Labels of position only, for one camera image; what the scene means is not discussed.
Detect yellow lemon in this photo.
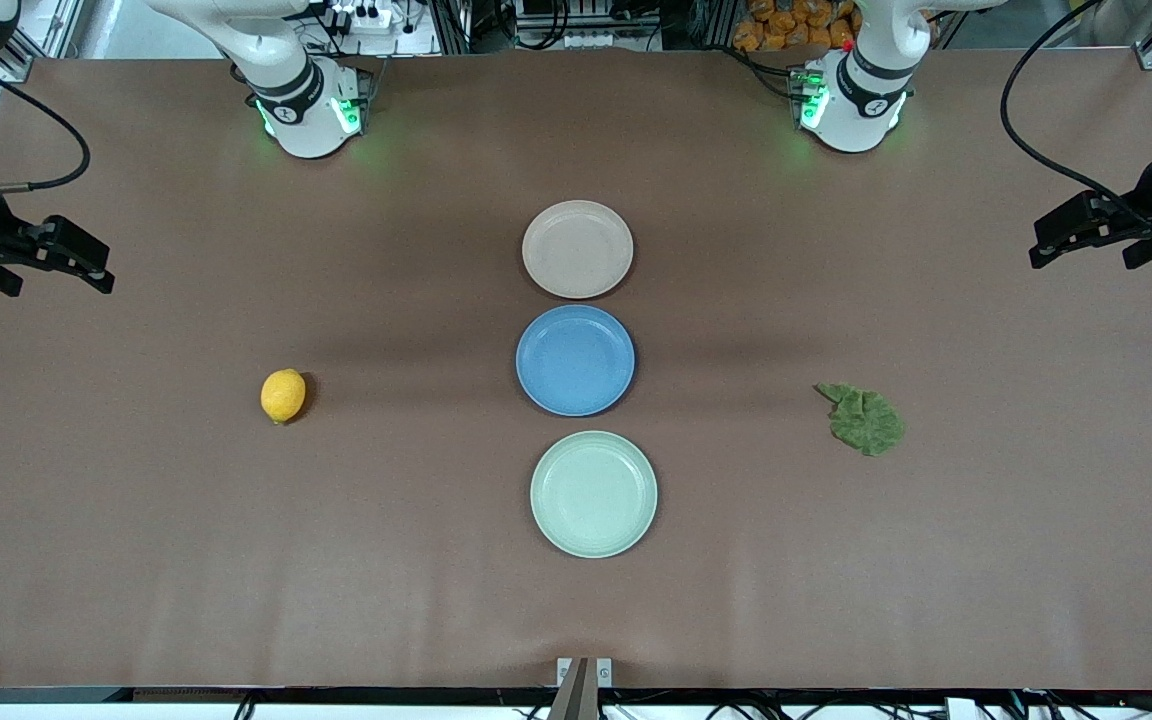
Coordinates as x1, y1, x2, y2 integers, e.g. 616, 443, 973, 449
260, 368, 307, 425

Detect green lettuce leaf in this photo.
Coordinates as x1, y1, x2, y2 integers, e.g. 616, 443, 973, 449
815, 382, 906, 458

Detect bag of orange items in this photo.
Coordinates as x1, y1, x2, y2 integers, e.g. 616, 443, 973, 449
732, 0, 863, 53

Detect white power strip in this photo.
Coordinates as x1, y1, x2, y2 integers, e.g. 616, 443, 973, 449
321, 0, 409, 33

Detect beige plate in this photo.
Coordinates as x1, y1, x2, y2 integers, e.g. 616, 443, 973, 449
521, 199, 635, 300

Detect blue plate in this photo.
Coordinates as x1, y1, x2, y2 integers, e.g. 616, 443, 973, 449
515, 304, 637, 418

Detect light green plate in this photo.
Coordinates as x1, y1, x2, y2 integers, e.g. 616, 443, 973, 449
529, 430, 659, 559

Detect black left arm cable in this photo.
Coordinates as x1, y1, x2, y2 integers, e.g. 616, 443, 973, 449
999, 0, 1152, 233

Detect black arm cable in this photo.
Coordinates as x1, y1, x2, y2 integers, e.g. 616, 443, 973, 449
999, 0, 1152, 233
0, 54, 93, 194

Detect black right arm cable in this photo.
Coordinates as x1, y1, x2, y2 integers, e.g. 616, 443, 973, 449
0, 54, 93, 194

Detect metal table edge bracket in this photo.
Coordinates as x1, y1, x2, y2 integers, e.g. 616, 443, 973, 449
548, 656, 615, 720

